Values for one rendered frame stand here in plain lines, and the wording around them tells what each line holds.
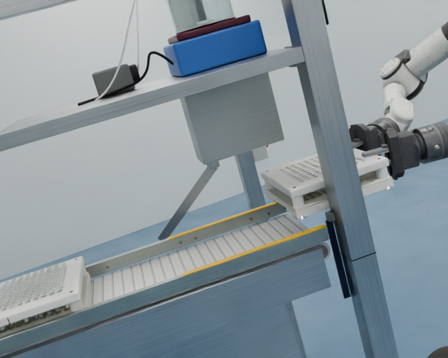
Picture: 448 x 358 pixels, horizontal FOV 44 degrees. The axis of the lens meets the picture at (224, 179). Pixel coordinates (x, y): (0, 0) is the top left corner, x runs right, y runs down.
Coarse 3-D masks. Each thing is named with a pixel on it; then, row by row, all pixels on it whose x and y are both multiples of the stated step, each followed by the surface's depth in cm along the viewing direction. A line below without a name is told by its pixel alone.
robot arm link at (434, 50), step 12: (432, 36) 170; (420, 48) 172; (432, 48) 169; (444, 48) 168; (396, 60) 175; (408, 60) 174; (420, 60) 172; (432, 60) 171; (384, 72) 176; (420, 72) 175
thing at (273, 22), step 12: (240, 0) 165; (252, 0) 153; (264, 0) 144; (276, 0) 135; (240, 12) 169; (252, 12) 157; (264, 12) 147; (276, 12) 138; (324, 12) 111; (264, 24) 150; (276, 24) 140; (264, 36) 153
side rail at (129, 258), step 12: (276, 204) 152; (240, 216) 150; (252, 216) 151; (264, 216) 152; (204, 228) 149; (216, 228) 149; (228, 228) 150; (168, 240) 147; (180, 240) 148; (192, 240) 149; (132, 252) 146; (144, 252) 146; (156, 252) 147; (96, 264) 144; (108, 264) 145; (120, 264) 146
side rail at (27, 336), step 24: (288, 240) 125; (312, 240) 126; (240, 264) 124; (144, 288) 120; (168, 288) 121; (72, 312) 119; (96, 312) 119; (120, 312) 120; (24, 336) 116; (48, 336) 117
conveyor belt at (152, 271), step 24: (288, 216) 151; (216, 240) 148; (240, 240) 143; (264, 240) 138; (144, 264) 145; (168, 264) 140; (192, 264) 136; (96, 288) 138; (120, 288) 134; (192, 288) 124
